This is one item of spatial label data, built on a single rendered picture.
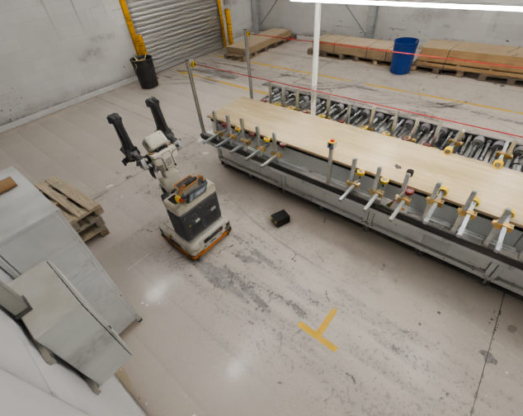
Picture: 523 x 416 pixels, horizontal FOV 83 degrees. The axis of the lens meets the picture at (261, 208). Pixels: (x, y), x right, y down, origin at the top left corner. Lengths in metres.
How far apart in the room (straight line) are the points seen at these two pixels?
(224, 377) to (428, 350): 1.79
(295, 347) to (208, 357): 0.80
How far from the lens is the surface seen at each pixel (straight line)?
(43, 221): 2.35
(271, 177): 4.27
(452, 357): 3.26
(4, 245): 2.36
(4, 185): 2.77
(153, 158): 3.16
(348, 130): 3.92
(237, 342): 3.03
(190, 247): 3.41
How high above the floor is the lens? 2.77
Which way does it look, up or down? 43 degrees down
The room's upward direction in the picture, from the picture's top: 6 degrees counter-clockwise
